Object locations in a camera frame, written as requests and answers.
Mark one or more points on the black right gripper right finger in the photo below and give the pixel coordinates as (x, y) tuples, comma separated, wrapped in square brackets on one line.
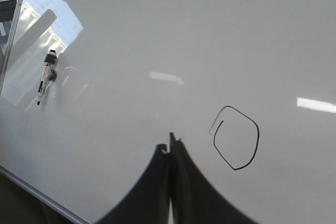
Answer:
[(194, 199)]

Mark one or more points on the white black whiteboard marker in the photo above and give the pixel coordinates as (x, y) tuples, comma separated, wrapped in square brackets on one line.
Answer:
[(49, 74)]

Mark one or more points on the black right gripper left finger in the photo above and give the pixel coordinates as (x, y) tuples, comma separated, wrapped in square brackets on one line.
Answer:
[(149, 199)]

